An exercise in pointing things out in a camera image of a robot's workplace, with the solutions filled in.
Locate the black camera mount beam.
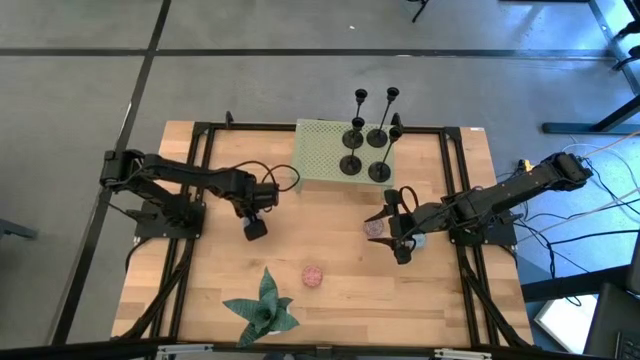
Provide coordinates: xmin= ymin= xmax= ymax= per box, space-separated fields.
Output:
xmin=0 ymin=337 xmax=640 ymax=360

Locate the pink patterned candle tin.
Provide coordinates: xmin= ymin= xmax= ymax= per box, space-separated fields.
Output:
xmin=301 ymin=264 xmax=324 ymax=289

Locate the green perforated metal shelf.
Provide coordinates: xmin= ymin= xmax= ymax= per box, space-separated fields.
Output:
xmin=290 ymin=118 xmax=396 ymax=204

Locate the black floor cable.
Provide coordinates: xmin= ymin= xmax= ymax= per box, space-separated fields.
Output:
xmin=514 ymin=219 xmax=640 ymax=281

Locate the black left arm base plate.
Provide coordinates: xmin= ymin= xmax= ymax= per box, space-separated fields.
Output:
xmin=134 ymin=199 xmax=206 ymax=240

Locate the black laptop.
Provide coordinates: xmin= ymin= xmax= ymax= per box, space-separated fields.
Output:
xmin=582 ymin=282 xmax=640 ymax=360

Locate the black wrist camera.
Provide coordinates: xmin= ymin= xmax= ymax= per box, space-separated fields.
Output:
xmin=392 ymin=244 xmax=414 ymax=266
xmin=242 ymin=217 xmax=269 ymax=242

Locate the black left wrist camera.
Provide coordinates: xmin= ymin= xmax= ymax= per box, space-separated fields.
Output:
xmin=242 ymin=217 xmax=269 ymax=242

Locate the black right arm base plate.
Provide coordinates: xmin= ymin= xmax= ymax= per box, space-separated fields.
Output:
xmin=452 ymin=219 xmax=517 ymax=247

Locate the black aluminium table frame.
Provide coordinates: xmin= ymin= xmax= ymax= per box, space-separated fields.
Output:
xmin=112 ymin=119 xmax=534 ymax=351

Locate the green snake plant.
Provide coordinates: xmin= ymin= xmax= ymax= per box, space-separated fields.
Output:
xmin=222 ymin=266 xmax=301 ymax=349

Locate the white flat panel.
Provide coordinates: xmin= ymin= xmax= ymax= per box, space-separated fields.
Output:
xmin=532 ymin=293 xmax=600 ymax=355

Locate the black floor beam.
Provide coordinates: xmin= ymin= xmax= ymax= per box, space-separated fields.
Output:
xmin=519 ymin=264 xmax=631 ymax=304

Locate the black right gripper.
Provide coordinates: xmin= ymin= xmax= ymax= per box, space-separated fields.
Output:
xmin=363 ymin=189 xmax=454 ymax=251

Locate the silver metal bracket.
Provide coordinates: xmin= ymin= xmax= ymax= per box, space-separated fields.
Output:
xmin=156 ymin=343 xmax=215 ymax=359
xmin=433 ymin=347 xmax=494 ymax=360

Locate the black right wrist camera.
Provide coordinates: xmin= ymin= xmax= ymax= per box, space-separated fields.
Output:
xmin=392 ymin=244 xmax=414 ymax=266

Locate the black candle stick holder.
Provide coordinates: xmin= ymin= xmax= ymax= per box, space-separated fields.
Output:
xmin=368 ymin=124 xmax=404 ymax=184
xmin=366 ymin=86 xmax=401 ymax=150
xmin=341 ymin=88 xmax=369 ymax=150
xmin=339 ymin=116 xmax=367 ymax=177

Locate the black tripod leg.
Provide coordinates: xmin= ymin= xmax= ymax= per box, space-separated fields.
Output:
xmin=407 ymin=0 xmax=432 ymax=24

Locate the black desk frame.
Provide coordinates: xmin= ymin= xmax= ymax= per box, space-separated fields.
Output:
xmin=499 ymin=0 xmax=640 ymax=136

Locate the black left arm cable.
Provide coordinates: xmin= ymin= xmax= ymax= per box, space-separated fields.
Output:
xmin=227 ymin=159 xmax=302 ymax=194

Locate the grey floor object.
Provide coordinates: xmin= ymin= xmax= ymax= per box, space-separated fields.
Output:
xmin=0 ymin=217 xmax=39 ymax=241

